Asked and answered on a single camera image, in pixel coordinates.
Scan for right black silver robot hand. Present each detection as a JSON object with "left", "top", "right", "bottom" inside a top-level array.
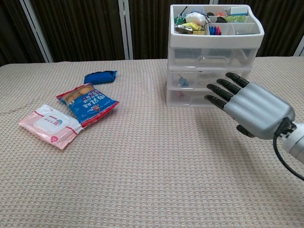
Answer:
[{"left": 204, "top": 72, "right": 296, "bottom": 140}]

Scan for clear drawer holding blue clip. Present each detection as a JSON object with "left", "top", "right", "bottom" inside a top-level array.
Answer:
[{"left": 171, "top": 69, "right": 250, "bottom": 88}]

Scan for white and teal box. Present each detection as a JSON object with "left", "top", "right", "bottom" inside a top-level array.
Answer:
[{"left": 229, "top": 6, "right": 249, "bottom": 17}]

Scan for green patterned packet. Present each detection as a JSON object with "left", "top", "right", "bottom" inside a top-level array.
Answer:
[{"left": 225, "top": 15, "right": 247, "bottom": 23}]

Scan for yellow packet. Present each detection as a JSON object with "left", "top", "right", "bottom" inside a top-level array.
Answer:
[{"left": 182, "top": 22, "right": 204, "bottom": 30}]

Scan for shiny foil candy packet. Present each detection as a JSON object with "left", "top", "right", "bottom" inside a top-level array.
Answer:
[{"left": 174, "top": 25, "right": 193, "bottom": 34}]

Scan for white soft pouch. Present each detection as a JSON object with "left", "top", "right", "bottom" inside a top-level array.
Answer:
[{"left": 185, "top": 11, "right": 207, "bottom": 24}]

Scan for beige woven tablecloth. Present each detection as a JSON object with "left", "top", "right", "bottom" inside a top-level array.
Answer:
[{"left": 0, "top": 56, "right": 304, "bottom": 228}]

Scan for small dark blue snack packet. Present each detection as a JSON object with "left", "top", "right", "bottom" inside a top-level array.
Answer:
[{"left": 84, "top": 70, "right": 118, "bottom": 85}]

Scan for blue biscuit bag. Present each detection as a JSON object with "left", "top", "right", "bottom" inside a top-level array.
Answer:
[{"left": 56, "top": 82, "right": 120, "bottom": 128}]

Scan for dark pleated curtain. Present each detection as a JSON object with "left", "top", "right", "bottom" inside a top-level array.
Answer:
[{"left": 0, "top": 0, "right": 304, "bottom": 67}]

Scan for pink wet wipes pack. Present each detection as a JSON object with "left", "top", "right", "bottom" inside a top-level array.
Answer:
[{"left": 18, "top": 104, "right": 83, "bottom": 150}]

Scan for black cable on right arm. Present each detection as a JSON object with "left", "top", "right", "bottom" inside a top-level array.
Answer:
[{"left": 272, "top": 117, "right": 304, "bottom": 181}]

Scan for white metal frame post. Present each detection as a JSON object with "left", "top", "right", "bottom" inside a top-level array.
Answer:
[
  {"left": 293, "top": 35, "right": 304, "bottom": 57},
  {"left": 20, "top": 0, "right": 53, "bottom": 63},
  {"left": 118, "top": 0, "right": 134, "bottom": 60}
]

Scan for white plastic drawer organizer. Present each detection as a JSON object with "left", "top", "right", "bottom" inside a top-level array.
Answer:
[{"left": 166, "top": 4, "right": 265, "bottom": 107}]

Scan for clear drawer with curved handle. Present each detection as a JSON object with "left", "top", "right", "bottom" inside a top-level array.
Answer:
[{"left": 174, "top": 48, "right": 257, "bottom": 67}]

